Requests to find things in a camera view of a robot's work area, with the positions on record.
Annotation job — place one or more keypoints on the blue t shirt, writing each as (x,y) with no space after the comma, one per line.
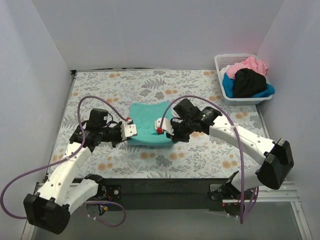
(228,85)

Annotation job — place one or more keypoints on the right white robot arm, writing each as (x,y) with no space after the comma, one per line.
(274,158)

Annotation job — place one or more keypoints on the teal t shirt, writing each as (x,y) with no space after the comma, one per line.
(144,117)

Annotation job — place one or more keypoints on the black t shirt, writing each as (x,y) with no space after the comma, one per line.
(248,83)

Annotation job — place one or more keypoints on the pink t shirt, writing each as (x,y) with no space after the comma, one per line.
(250,63)

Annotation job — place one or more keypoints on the white plastic laundry basket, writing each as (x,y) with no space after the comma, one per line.
(223,60)

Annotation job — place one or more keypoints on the floral table cloth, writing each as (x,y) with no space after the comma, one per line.
(202,157)

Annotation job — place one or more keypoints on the aluminium frame rail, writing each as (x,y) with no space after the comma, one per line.
(277,215)

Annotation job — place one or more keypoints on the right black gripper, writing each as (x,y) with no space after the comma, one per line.
(176,130)

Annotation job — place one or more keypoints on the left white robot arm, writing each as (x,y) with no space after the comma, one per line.
(50,208)

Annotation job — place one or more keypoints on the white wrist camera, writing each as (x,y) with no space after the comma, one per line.
(162,125)
(128,129)

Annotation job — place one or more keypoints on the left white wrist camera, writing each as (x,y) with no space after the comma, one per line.
(128,129)

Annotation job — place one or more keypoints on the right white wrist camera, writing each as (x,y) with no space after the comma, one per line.
(162,125)

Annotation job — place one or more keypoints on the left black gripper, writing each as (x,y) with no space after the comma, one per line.
(118,132)

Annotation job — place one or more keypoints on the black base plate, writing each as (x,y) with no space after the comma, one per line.
(160,193)

